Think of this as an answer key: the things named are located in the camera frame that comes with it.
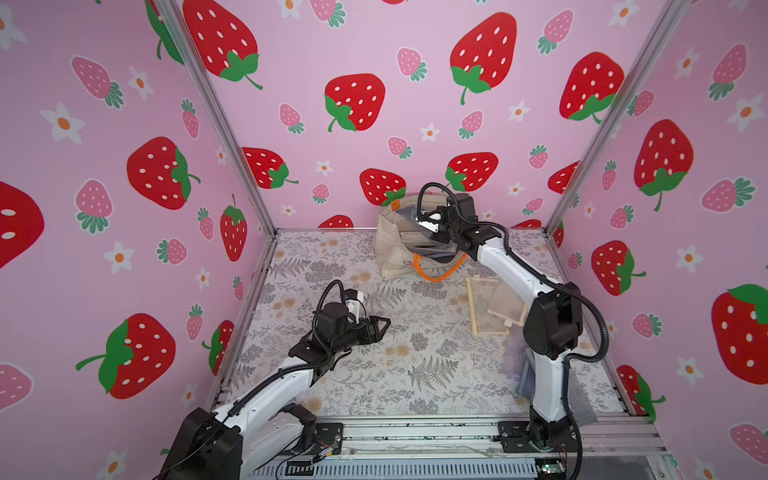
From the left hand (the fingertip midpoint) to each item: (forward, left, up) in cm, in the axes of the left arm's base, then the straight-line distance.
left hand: (385, 322), depth 82 cm
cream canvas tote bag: (+20, -6, +9) cm, 23 cm away
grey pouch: (-17, -54, -14) cm, 58 cm away
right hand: (+30, -13, +14) cm, 35 cm away
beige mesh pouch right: (+18, -32, -11) cm, 38 cm away
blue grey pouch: (+29, -12, +6) cm, 32 cm away
